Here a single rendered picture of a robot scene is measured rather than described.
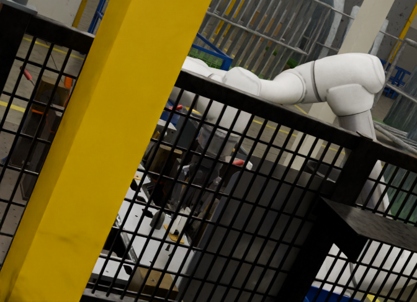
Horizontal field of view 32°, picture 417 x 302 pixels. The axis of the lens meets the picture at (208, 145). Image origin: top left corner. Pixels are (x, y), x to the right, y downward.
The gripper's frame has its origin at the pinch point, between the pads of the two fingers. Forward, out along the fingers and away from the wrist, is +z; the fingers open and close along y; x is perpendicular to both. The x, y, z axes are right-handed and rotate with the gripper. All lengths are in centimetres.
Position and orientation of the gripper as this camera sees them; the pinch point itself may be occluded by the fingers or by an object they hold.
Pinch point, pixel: (180, 220)
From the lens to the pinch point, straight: 182.8
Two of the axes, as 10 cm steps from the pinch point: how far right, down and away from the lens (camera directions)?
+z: -4.1, 8.8, 2.3
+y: -8.6, -2.8, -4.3
